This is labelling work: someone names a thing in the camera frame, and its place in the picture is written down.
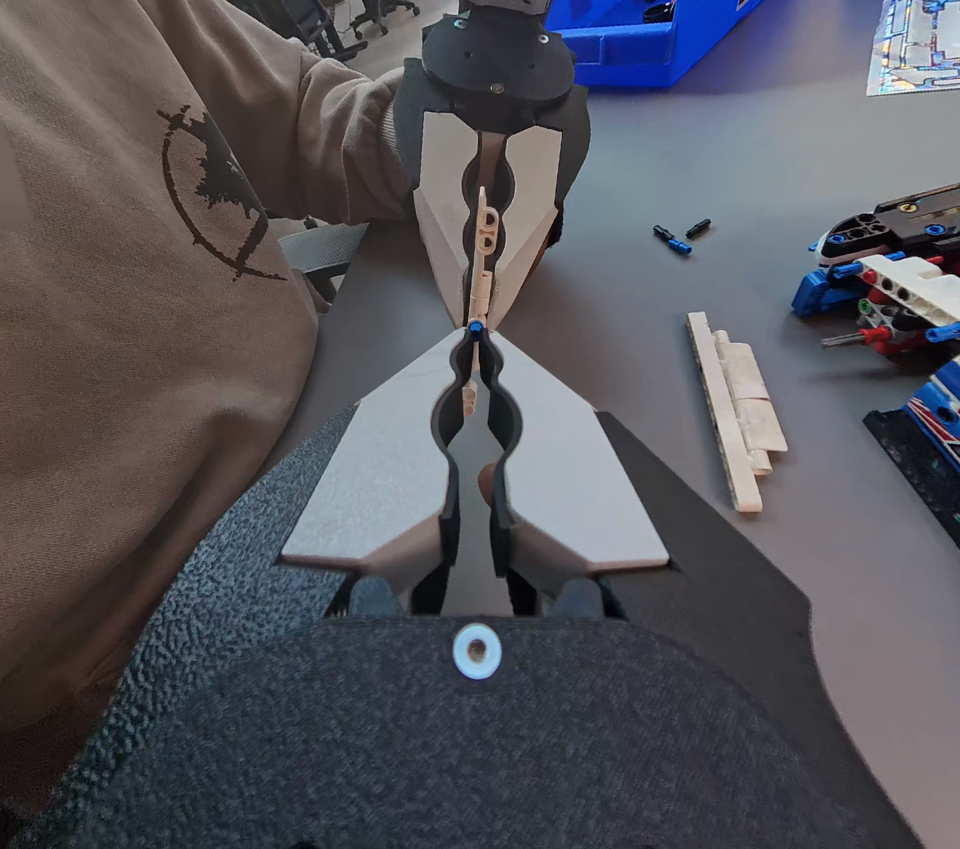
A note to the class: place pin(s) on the small white brick piece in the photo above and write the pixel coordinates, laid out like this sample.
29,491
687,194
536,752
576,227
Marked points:
480,286

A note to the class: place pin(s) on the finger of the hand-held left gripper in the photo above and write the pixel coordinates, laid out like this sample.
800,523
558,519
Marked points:
536,189
442,189

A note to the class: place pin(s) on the printed instruction sheet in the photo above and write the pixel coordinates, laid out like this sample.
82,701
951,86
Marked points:
919,39

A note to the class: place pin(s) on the person's beige sweatshirt torso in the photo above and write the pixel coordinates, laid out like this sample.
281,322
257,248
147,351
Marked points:
112,339

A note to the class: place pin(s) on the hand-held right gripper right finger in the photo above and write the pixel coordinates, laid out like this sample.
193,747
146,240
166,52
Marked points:
577,481

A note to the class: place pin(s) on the small black part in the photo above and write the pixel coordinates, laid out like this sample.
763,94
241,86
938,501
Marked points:
660,13

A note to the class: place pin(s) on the black office chair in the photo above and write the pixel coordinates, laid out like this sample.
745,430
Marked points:
322,249

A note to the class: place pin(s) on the person's left forearm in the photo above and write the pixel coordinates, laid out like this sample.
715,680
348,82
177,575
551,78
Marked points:
352,136

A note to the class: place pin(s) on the white brick beam assembly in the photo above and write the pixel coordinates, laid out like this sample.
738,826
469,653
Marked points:
739,414

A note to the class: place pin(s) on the blue connector pin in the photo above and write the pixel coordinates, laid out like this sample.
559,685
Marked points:
476,328
679,247

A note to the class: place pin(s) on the toy brick race car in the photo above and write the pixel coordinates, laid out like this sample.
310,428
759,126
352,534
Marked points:
892,279

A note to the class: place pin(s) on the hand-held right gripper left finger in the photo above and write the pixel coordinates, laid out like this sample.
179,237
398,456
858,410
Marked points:
382,481

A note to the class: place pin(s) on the person's right hand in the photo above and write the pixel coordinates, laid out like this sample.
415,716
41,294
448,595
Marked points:
487,485

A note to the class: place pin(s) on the grey desk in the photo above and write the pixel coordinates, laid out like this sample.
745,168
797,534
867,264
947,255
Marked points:
637,174

